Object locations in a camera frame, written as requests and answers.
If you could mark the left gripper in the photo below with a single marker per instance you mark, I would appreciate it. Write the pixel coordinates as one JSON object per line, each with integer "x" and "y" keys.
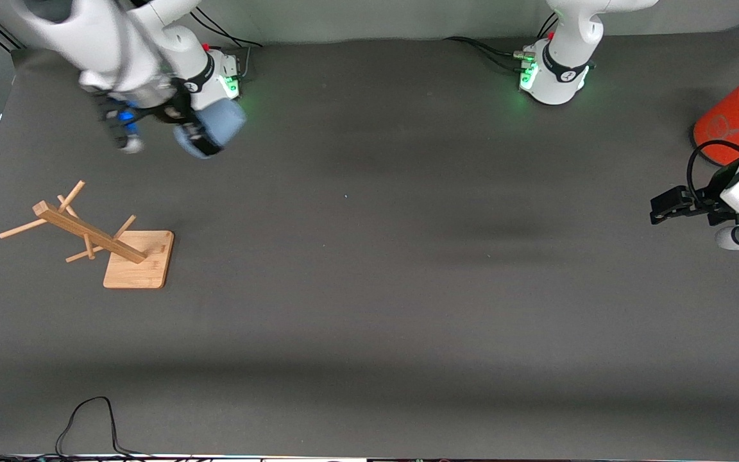
{"x": 710, "y": 204}

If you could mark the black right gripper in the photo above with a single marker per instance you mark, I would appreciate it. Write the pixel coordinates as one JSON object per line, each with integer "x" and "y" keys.
{"x": 176, "y": 111}

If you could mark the light blue cup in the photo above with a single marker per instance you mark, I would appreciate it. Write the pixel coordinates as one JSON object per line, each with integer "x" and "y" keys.
{"x": 219, "y": 125}

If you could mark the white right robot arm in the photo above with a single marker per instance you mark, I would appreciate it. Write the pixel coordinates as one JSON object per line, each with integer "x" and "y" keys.
{"x": 113, "y": 38}

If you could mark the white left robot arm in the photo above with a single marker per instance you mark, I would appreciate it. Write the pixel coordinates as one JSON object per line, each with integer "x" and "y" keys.
{"x": 568, "y": 45}

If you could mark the orange cylindrical can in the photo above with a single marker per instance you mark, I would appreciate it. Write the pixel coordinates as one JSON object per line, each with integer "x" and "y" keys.
{"x": 732, "y": 125}

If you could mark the wooden mug rack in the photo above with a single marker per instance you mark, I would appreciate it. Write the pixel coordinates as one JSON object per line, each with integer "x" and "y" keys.
{"x": 129, "y": 253}

